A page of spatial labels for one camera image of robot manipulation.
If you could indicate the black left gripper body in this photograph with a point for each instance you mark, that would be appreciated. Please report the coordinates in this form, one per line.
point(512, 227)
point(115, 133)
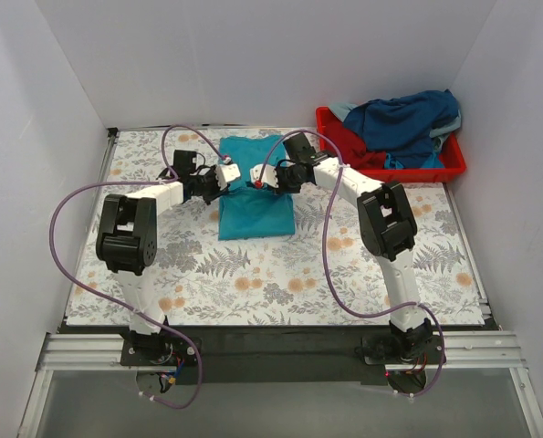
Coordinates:
point(211, 185)

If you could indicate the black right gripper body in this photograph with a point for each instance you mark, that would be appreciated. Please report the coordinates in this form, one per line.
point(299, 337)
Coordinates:
point(281, 178)

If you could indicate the teal t shirt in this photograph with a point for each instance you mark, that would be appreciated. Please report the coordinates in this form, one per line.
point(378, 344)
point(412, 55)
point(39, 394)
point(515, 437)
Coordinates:
point(247, 212)

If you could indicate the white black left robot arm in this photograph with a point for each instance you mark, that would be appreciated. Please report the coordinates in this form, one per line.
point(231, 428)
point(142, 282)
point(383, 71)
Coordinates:
point(127, 243)

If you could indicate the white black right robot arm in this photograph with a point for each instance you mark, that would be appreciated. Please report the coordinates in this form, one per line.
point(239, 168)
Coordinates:
point(387, 230)

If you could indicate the red t shirt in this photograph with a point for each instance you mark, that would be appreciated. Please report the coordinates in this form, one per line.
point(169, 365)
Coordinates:
point(352, 148)

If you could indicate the floral patterned table mat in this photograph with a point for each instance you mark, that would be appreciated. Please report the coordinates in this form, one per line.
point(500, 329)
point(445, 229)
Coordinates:
point(202, 280)

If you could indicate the dark blue t shirt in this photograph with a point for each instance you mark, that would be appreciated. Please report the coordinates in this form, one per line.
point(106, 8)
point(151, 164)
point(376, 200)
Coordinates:
point(400, 127)

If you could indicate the red plastic bin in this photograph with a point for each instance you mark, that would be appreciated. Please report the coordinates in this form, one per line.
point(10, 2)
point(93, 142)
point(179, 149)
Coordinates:
point(450, 157)

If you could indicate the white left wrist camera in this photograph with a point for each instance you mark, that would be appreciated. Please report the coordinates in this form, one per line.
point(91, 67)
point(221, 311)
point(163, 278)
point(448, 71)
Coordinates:
point(226, 174)

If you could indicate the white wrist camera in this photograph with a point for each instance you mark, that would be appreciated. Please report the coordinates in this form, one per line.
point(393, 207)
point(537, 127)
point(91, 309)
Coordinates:
point(226, 174)
point(263, 176)

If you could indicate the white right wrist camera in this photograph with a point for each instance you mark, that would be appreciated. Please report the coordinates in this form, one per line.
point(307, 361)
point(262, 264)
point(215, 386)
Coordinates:
point(263, 176)

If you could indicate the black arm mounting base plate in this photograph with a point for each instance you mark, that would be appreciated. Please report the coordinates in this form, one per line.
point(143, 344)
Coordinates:
point(249, 354)

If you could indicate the aluminium frame rail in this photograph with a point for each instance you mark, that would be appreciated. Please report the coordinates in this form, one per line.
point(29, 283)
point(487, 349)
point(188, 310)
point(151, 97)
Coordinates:
point(107, 352)

